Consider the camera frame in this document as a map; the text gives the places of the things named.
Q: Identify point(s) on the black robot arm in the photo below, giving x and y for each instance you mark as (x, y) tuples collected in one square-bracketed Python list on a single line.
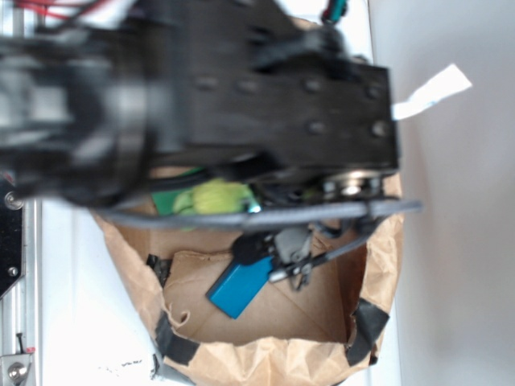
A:
[(235, 87)]

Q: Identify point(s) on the green plush animal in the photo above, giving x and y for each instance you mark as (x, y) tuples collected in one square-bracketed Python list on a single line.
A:
[(214, 197)]

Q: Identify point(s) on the green rectangular block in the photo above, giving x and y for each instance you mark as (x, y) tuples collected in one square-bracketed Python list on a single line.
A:
[(167, 199)]

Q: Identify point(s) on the brown paper bag tray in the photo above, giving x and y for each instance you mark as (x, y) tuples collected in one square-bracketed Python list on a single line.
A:
[(319, 335)]

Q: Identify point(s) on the metal corner bracket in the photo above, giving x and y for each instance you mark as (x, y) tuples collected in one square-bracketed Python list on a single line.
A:
[(15, 369)]

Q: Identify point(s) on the blue rectangular block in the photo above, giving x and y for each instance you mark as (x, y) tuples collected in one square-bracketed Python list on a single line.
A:
[(238, 285)]

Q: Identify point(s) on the aluminium frame rail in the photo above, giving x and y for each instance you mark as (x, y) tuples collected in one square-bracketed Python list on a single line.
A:
[(21, 310)]

